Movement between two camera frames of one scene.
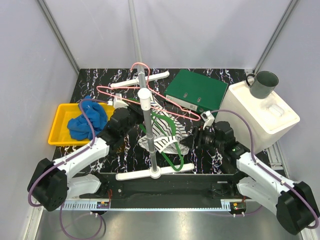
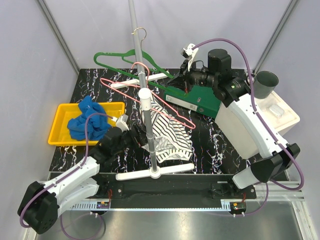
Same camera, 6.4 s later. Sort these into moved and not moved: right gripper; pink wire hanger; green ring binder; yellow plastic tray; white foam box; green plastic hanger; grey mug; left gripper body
Moved: green plastic hanger; left gripper body; right gripper; pink wire hanger
Not moved: green ring binder; yellow plastic tray; white foam box; grey mug
